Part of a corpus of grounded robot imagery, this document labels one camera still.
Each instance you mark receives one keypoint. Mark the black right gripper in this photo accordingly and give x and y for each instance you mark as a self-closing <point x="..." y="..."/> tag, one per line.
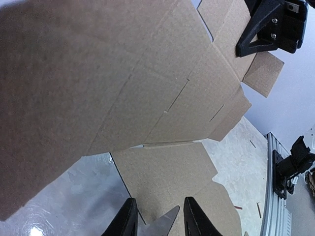
<point x="274" y="24"/>

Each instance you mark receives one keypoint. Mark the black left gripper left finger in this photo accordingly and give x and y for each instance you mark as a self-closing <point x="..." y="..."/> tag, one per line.
<point x="125" y="223"/>

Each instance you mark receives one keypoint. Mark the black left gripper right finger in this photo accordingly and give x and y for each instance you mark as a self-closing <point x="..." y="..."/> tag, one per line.
<point x="196" y="222"/>

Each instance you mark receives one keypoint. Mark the brown cardboard box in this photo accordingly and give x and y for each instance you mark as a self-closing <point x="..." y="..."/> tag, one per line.
<point x="83" y="77"/>

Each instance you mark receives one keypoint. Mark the right robot arm white sleeve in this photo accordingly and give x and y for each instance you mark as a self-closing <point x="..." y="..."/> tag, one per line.
<point x="300" y="160"/>

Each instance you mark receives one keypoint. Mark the front aluminium frame rail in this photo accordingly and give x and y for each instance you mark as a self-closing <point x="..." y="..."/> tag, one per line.
<point x="277" y="218"/>

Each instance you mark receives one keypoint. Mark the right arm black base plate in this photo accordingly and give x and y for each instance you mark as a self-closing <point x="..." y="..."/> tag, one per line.
<point x="283" y="172"/>

